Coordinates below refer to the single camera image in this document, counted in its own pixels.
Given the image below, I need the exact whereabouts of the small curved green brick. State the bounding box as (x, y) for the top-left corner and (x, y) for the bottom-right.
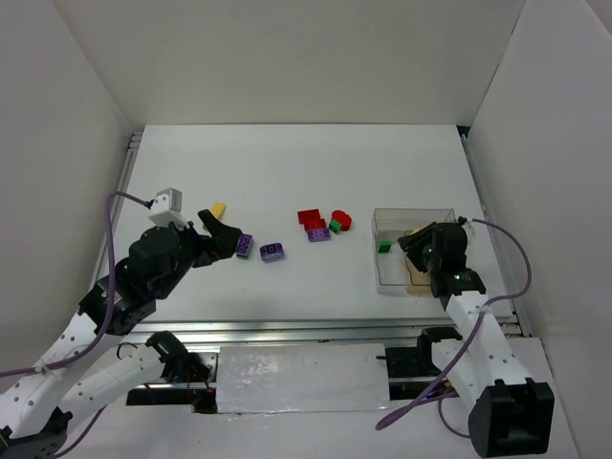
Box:
(377, 241), (392, 253)

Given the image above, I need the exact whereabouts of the curved purple lego brick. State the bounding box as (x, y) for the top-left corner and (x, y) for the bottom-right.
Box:
(259, 243), (285, 263)

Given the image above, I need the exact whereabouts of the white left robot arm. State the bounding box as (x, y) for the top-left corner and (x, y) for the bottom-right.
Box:
(1, 209), (242, 458)

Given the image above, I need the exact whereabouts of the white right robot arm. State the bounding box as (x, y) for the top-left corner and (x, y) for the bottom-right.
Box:
(398, 219), (555, 458)

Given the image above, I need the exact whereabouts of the left arm base joint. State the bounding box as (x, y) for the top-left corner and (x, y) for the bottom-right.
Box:
(61, 329), (216, 412)

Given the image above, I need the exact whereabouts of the right arm base joint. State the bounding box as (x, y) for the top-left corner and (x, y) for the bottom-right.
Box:
(376, 326), (463, 379)

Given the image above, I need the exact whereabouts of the clear plastic bin middle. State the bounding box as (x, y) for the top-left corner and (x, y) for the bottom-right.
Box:
(404, 255), (430, 294)

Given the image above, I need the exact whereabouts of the clear plastic bin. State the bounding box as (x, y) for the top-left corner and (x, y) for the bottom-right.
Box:
(373, 236), (408, 296)
(404, 255), (430, 294)
(372, 208), (455, 241)

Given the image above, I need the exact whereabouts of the flat purple lego brick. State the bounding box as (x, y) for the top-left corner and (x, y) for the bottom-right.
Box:
(235, 233), (253, 256)

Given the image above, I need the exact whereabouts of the long yellow lego brick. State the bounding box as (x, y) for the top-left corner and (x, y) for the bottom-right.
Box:
(210, 202), (227, 220)

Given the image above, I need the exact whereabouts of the clear plastic bin front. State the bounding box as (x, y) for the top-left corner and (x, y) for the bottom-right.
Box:
(373, 236), (408, 296)

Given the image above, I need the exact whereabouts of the clear plastic bin rear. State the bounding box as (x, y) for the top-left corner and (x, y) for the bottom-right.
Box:
(372, 208), (455, 241)

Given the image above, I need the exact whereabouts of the red rounded lego brick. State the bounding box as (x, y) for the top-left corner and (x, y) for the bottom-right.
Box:
(331, 209), (353, 231)

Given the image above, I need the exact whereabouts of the red lego brick near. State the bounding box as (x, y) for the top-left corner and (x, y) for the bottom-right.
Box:
(304, 218), (327, 231)

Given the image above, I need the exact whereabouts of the green square lego brick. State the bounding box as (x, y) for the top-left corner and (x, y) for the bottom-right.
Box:
(328, 219), (342, 234)

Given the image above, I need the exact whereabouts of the red lego brick far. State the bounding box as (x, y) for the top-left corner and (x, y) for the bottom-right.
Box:
(297, 208), (320, 226)

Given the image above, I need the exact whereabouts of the small purple lego plate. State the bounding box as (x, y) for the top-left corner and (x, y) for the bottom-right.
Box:
(307, 228), (331, 243)

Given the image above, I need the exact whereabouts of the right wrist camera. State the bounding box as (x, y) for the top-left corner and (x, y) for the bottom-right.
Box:
(456, 216), (475, 237)

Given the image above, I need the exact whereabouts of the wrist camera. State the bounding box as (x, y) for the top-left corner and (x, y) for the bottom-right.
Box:
(456, 216), (475, 237)
(148, 187), (187, 230)

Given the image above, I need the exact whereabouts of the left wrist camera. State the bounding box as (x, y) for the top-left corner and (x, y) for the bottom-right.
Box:
(148, 187), (187, 230)

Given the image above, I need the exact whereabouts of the aluminium table edge rail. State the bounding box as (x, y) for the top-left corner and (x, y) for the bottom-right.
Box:
(128, 317), (532, 345)

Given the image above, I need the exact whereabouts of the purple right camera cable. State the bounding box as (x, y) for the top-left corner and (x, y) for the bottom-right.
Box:
(375, 218), (533, 439)

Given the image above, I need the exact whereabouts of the left side rail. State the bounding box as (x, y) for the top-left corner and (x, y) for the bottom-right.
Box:
(86, 130), (143, 294)

